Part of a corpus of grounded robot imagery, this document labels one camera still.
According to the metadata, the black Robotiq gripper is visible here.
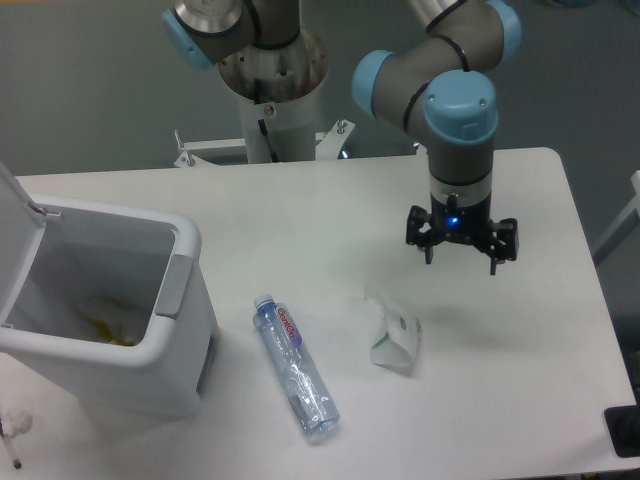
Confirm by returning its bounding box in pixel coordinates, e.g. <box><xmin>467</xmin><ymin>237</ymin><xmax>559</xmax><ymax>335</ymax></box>
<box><xmin>405</xmin><ymin>193</ymin><xmax>519</xmax><ymax>276</ymax></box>

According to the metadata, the white paper carton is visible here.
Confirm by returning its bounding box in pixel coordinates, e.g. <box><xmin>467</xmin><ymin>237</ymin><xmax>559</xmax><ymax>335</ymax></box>
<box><xmin>364</xmin><ymin>287</ymin><xmax>421</xmax><ymax>375</ymax></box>

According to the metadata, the clear plastic water bottle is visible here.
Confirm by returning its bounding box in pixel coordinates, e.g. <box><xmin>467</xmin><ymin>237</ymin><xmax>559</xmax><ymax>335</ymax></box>
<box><xmin>253</xmin><ymin>294</ymin><xmax>340</xmax><ymax>441</ymax></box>

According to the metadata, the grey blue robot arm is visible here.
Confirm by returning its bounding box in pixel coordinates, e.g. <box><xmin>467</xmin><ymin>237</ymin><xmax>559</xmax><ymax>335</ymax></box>
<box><xmin>162</xmin><ymin>1</ymin><xmax>522</xmax><ymax>265</ymax></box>

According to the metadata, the yellow white trash in bin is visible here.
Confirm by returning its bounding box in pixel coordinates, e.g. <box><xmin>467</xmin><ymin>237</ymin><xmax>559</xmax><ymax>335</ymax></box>
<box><xmin>78</xmin><ymin>297</ymin><xmax>148</xmax><ymax>347</ymax></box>

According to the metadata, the white plastic trash can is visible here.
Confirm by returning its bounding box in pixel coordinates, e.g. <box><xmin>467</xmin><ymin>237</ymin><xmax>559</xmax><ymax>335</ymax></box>
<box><xmin>1</xmin><ymin>171</ymin><xmax>219</xmax><ymax>416</ymax></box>

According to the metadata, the black device at table edge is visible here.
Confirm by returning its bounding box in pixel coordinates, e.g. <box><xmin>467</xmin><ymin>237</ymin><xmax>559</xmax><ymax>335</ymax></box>
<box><xmin>604</xmin><ymin>405</ymin><xmax>639</xmax><ymax>458</ymax></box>

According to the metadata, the white crumpled tissue ball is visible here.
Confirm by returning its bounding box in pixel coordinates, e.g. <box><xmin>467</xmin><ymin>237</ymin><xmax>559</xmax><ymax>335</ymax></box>
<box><xmin>2</xmin><ymin>409</ymin><xmax>33</xmax><ymax>438</ymax></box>

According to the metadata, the thin white stick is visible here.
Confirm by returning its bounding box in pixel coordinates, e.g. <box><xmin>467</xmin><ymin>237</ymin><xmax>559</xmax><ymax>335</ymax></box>
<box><xmin>1</xmin><ymin>412</ymin><xmax>22</xmax><ymax>470</ymax></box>

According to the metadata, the white frame at right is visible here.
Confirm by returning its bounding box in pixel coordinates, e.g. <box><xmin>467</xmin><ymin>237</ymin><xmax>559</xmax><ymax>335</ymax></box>
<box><xmin>591</xmin><ymin>171</ymin><xmax>639</xmax><ymax>267</ymax></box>

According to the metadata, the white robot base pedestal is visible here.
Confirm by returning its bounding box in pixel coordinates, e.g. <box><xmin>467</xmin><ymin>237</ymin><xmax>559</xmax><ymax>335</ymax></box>
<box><xmin>218</xmin><ymin>29</ymin><xmax>329</xmax><ymax>164</ymax></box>

